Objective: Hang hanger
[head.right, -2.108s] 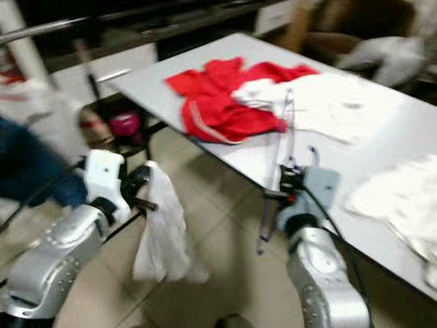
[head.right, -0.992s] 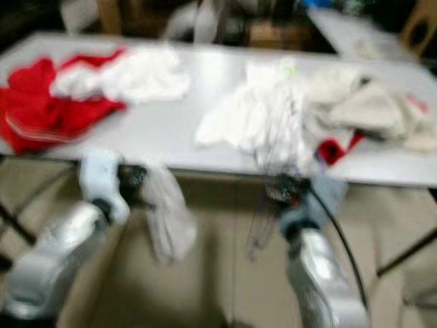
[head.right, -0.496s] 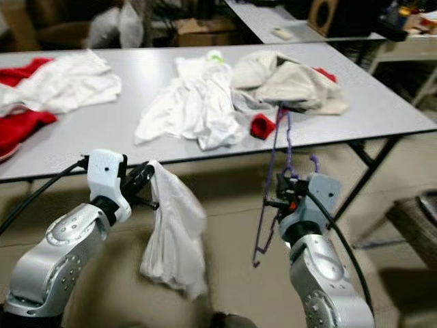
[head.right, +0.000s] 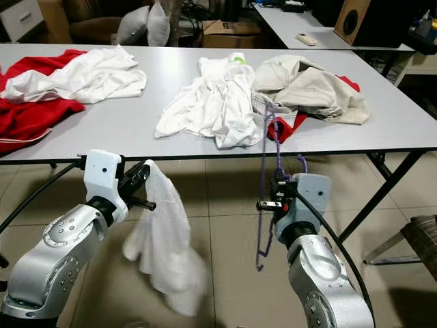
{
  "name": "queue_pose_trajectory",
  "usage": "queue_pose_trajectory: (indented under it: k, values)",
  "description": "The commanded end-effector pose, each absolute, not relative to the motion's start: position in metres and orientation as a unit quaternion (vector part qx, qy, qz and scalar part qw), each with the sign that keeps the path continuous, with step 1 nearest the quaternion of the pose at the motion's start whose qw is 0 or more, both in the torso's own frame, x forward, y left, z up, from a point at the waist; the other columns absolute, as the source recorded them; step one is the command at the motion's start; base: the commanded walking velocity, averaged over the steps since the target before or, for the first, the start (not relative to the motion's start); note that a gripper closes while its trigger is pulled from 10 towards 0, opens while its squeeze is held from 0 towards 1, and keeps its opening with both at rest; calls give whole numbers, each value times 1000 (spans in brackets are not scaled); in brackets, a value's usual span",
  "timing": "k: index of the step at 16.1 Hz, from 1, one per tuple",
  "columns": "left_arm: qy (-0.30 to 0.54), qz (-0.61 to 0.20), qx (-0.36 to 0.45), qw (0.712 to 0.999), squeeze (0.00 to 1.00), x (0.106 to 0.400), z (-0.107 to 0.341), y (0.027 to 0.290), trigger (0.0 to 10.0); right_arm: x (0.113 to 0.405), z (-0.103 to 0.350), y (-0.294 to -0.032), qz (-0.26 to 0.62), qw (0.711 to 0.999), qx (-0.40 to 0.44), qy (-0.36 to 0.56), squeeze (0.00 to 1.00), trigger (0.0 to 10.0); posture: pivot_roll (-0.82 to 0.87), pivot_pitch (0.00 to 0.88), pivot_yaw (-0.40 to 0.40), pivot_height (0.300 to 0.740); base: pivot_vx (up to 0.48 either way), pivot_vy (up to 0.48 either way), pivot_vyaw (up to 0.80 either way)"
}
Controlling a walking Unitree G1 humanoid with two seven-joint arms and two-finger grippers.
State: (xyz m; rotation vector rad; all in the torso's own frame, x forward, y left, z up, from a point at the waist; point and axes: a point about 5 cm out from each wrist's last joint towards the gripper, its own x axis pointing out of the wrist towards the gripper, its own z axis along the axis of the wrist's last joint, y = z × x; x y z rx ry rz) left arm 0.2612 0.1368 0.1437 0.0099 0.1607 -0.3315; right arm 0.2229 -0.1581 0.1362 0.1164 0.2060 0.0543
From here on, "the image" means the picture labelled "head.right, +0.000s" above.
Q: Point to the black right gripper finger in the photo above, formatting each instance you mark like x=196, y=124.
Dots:
x=280, y=184

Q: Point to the purple clothes hanger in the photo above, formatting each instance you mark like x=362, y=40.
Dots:
x=261, y=205

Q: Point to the white T-shirt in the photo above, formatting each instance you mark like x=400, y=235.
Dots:
x=167, y=253

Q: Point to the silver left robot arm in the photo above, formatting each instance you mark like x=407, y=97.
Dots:
x=54, y=266

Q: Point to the red sweater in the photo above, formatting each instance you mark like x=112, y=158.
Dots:
x=278, y=130

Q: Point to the grey checked cloth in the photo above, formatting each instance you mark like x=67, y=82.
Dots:
x=265, y=106

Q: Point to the beige jacket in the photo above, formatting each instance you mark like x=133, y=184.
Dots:
x=314, y=89

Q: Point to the white garment with green tag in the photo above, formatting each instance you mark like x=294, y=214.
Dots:
x=212, y=102

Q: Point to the crumpled white shirt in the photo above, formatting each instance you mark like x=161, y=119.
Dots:
x=82, y=78

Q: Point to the red jacket with white stripe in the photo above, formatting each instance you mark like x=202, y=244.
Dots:
x=27, y=116

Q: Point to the brown woven stool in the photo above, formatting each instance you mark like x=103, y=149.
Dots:
x=422, y=242

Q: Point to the white remote control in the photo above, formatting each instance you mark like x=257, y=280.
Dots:
x=307, y=39

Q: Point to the open cardboard box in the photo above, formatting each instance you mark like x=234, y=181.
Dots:
x=229, y=34

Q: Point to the brown sofa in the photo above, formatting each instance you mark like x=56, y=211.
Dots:
x=95, y=27

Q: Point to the wicker chair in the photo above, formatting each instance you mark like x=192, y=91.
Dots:
x=174, y=17

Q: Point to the wooden loudspeaker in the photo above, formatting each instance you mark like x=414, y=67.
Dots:
x=351, y=20

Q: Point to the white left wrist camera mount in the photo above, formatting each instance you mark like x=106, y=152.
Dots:
x=102, y=181

